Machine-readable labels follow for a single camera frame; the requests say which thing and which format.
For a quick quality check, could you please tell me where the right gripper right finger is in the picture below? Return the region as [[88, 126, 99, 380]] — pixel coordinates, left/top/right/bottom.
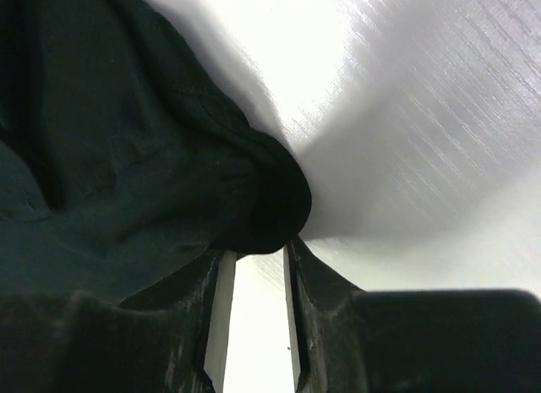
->
[[284, 239, 540, 392]]

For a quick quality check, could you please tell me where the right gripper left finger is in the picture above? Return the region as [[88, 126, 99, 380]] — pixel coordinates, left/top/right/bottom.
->
[[1, 250, 235, 392]]

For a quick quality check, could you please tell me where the black t-shirt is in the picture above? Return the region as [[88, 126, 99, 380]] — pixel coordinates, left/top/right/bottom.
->
[[1, 0, 311, 303]]

